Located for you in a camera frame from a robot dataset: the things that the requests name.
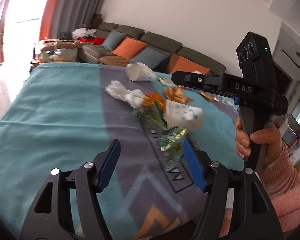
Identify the large gold foil wrapper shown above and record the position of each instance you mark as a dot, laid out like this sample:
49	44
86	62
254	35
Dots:
177	95

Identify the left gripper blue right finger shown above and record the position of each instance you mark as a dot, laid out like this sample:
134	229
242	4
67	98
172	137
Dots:
253	215

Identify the blue cushion near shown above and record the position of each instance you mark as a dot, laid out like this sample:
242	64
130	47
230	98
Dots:
151	58

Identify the orange cushion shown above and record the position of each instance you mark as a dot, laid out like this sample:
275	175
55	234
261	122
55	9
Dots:
184	65
128	48

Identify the blue cushion far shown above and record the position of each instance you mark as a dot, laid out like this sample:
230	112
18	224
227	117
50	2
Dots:
113	40

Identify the orange and grey curtain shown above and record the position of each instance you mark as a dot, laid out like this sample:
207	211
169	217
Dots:
67	15

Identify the pink sleeved right forearm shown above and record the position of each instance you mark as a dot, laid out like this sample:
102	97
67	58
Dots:
281	181

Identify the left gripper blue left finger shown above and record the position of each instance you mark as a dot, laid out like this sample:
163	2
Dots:
49	216

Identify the small gold foil wrapper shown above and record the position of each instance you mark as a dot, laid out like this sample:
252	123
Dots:
209	97

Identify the cluttered black coffee table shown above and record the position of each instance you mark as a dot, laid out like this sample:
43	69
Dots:
56	50

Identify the orange cushion far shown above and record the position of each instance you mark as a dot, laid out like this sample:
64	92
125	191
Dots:
128	48

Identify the teal and grey tablecloth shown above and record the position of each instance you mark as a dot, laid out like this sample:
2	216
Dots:
62	118

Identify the green sectional sofa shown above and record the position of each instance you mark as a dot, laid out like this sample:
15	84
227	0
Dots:
97	54

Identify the blue cushion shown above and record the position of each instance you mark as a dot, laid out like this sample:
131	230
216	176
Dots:
151	58
113	40

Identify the orange cushion near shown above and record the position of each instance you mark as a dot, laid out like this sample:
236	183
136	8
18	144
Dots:
184	65

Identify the person's right hand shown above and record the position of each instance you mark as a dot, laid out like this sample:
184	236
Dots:
270	136

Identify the white tissue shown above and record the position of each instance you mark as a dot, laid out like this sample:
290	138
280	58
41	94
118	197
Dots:
135	97

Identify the green clear snack wrapper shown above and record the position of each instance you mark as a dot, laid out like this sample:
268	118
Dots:
169	140

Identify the orange peel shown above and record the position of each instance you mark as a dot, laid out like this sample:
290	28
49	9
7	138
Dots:
150	99

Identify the crushed white paper cup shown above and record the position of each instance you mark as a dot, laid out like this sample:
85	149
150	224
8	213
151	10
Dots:
182	116

